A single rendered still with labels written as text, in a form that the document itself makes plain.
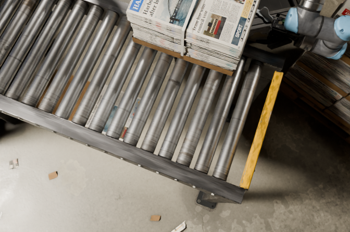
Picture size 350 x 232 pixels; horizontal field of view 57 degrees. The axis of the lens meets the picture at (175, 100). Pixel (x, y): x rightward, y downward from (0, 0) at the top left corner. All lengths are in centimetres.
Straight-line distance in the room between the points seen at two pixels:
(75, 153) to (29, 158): 26
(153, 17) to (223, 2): 22
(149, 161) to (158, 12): 48
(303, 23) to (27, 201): 165
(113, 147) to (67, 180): 89
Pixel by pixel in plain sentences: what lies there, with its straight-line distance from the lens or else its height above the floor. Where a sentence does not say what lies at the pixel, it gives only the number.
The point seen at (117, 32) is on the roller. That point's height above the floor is 80.
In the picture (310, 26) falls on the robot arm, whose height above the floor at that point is 95.
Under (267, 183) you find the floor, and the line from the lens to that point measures 196.
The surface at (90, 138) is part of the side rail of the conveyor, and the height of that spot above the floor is 80.
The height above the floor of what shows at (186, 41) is 96.
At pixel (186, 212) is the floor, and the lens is 189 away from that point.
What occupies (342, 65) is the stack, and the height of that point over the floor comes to 58.
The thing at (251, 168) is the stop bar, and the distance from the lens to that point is 110.
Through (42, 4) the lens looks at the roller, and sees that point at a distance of 139.
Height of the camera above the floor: 188
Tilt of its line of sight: 73 degrees down
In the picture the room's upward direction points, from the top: 2 degrees clockwise
